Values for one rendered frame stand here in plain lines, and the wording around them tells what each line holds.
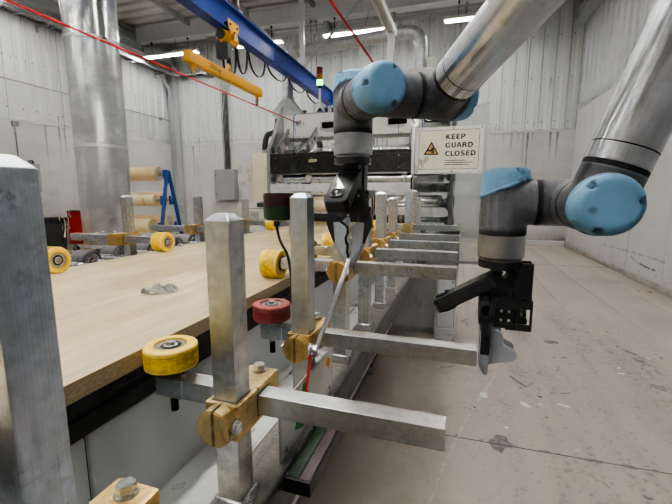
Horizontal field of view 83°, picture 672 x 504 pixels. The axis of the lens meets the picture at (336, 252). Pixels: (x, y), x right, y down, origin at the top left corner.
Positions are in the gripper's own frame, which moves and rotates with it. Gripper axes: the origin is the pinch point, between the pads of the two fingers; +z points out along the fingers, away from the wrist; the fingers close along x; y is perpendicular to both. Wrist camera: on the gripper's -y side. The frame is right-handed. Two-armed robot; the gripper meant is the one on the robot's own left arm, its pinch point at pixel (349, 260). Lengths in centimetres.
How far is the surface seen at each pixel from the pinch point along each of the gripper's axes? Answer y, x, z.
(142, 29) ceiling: 707, 718, -392
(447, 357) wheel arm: -2.1, -19.5, 16.5
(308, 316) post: -6.3, 6.2, 10.0
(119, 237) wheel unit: 51, 115, 5
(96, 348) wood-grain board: -29.7, 32.0, 10.5
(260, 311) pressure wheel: -4.7, 17.4, 10.7
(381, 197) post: 69, 8, -11
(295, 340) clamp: -9.2, 7.7, 14.0
